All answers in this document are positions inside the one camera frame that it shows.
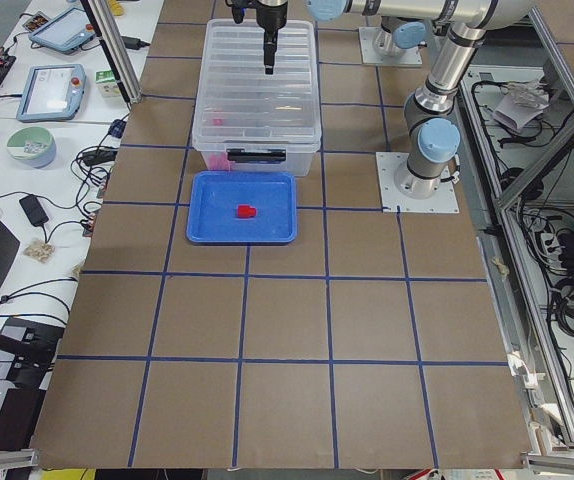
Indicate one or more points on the black power adapter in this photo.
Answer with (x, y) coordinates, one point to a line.
(33, 210)

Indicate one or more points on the green white bowl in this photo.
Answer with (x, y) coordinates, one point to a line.
(33, 146)

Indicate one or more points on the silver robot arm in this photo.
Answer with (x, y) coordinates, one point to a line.
(397, 36)
(434, 138)

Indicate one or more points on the blue teach pendant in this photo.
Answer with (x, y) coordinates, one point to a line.
(52, 93)
(66, 32)

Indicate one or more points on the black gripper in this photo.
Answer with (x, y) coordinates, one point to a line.
(272, 19)

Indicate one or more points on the clear plastic storage box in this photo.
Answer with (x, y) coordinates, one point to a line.
(257, 150)

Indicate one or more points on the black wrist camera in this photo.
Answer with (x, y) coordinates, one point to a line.
(239, 7)

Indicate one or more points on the blue plastic tray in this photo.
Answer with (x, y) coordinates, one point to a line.
(214, 199)

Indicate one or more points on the far blue teach pendant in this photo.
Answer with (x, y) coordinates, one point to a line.
(66, 32)

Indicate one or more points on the green white carton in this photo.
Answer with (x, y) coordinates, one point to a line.
(107, 84)

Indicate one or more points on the brown paper table mat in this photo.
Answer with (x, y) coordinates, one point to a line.
(370, 341)

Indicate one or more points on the aluminium frame post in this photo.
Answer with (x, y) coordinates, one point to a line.
(107, 31)

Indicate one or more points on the near blue teach pendant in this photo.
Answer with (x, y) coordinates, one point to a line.
(52, 93)

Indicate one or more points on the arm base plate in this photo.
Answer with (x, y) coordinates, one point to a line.
(402, 192)
(412, 59)

